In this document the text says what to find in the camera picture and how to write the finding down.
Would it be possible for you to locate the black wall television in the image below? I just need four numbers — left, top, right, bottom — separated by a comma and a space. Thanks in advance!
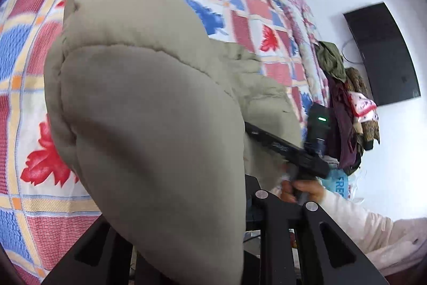
343, 2, 421, 107

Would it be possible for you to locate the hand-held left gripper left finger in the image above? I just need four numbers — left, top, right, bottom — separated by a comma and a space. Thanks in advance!
42, 221, 137, 285

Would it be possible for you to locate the thin wall cable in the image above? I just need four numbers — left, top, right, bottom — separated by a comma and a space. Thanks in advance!
341, 37, 362, 64

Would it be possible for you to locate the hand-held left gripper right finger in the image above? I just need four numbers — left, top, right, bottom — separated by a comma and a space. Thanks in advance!
243, 174, 389, 285

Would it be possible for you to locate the red blue patterned blanket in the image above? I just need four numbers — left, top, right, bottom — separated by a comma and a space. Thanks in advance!
0, 0, 334, 285

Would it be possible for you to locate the brown patterned garment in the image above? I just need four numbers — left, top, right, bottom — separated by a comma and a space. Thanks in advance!
345, 67, 381, 152

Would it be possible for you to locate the white red printed cloth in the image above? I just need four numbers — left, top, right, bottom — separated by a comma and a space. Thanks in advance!
349, 91, 378, 123

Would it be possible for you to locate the person's right forearm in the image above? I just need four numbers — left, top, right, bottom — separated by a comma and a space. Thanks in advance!
318, 188, 427, 276

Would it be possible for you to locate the person's right hand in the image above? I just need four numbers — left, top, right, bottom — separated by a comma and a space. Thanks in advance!
279, 179, 326, 205

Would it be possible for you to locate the khaki puffer jacket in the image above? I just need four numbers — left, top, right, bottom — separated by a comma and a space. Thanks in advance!
43, 0, 306, 285

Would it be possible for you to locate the blue plastic bag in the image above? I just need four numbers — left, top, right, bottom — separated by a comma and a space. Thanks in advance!
322, 166, 352, 203

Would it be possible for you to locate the olive green garment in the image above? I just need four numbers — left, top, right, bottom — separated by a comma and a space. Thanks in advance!
315, 41, 347, 83

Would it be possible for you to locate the dark maroon garment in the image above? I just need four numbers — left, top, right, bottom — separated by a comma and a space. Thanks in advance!
325, 73, 362, 177

